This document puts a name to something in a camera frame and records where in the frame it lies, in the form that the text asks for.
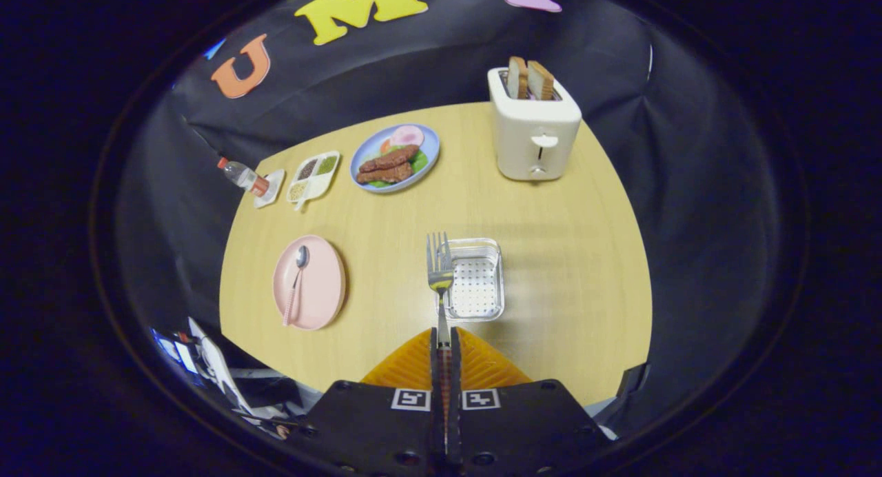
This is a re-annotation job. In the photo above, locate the white toaster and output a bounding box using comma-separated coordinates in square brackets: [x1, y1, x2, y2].
[487, 67, 583, 183]

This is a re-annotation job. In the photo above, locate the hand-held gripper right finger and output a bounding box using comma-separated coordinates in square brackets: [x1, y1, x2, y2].
[451, 327, 613, 477]

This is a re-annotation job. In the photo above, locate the white square coaster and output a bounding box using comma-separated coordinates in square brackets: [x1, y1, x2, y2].
[252, 168, 286, 209]

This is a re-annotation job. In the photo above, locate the metal spoon checked handle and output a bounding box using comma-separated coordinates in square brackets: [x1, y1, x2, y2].
[282, 245, 311, 327]

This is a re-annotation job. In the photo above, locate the white divided bean tray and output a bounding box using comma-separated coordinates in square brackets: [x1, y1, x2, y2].
[285, 150, 342, 211]

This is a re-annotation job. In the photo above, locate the pink ham slice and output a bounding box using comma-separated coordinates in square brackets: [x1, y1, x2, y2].
[389, 125, 426, 148]

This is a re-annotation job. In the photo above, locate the metal fork checked handle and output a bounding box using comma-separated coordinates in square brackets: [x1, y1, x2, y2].
[425, 231, 456, 457]

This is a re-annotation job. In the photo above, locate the toast bread slice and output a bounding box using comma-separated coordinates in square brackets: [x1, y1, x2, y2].
[526, 60, 556, 101]
[508, 56, 529, 100]

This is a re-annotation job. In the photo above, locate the blue lit screen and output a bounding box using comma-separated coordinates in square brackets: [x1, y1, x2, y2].
[152, 327, 201, 388]

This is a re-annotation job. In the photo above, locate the brown grilled meat strip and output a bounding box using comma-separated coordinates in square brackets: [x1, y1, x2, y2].
[359, 145, 421, 174]
[356, 162, 414, 185]

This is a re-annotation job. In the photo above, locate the clear water bottle red label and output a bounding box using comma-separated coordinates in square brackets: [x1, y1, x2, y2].
[217, 157, 271, 197]

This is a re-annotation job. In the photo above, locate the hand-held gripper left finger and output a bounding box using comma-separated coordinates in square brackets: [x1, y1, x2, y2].
[288, 327, 442, 477]

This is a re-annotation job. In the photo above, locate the metal wire cutlery basket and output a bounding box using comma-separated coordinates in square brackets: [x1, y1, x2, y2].
[444, 238, 506, 323]

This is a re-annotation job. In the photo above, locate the pink plate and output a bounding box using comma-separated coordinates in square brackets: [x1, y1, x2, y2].
[272, 234, 347, 331]

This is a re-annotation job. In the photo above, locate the blue plate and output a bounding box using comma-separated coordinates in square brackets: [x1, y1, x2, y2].
[349, 123, 441, 194]

